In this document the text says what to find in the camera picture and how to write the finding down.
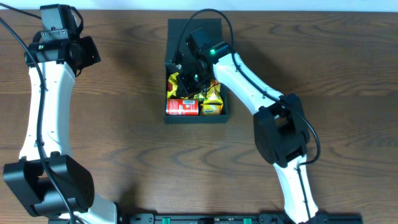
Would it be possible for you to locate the yellow snack packet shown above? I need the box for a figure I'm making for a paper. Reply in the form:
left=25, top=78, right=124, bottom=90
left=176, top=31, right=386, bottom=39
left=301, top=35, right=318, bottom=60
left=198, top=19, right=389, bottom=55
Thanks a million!
left=203, top=80, right=223, bottom=105

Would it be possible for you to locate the yellow Lemond biscuit packet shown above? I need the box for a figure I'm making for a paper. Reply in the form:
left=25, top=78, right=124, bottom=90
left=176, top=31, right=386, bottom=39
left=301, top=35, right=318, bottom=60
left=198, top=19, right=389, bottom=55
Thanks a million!
left=200, top=104, right=223, bottom=116

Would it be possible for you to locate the green pandan cake packet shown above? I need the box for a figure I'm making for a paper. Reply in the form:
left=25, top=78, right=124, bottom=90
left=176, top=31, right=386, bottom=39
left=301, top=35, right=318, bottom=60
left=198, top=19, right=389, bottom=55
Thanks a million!
left=193, top=91, right=207, bottom=103

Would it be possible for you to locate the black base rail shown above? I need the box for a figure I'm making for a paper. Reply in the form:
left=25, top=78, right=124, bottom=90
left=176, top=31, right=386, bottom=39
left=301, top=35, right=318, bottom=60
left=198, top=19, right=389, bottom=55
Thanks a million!
left=118, top=213, right=363, bottom=224

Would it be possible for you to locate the red drink can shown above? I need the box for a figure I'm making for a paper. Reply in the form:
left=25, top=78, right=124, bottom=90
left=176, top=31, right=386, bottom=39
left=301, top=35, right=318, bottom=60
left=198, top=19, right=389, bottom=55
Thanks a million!
left=166, top=99, right=199, bottom=116

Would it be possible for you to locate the dark green box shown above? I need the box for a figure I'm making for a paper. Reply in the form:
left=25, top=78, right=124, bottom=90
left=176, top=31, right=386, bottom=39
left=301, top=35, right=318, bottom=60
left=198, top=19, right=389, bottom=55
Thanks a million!
left=164, top=19, right=229, bottom=124

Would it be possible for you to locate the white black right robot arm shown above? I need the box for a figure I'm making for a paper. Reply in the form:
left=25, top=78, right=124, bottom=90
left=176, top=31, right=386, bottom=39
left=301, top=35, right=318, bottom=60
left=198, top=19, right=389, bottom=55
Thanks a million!
left=180, top=29, right=318, bottom=223

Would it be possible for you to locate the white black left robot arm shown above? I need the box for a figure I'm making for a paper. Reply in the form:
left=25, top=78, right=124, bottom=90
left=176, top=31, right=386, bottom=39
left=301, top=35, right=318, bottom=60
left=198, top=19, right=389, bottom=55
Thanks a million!
left=3, top=4, right=118, bottom=223

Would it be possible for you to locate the yellow Apollo chocolate cake packet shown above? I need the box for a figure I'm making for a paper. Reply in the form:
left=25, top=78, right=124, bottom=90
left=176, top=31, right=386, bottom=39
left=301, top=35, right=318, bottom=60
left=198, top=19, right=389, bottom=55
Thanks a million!
left=167, top=72, right=179, bottom=99

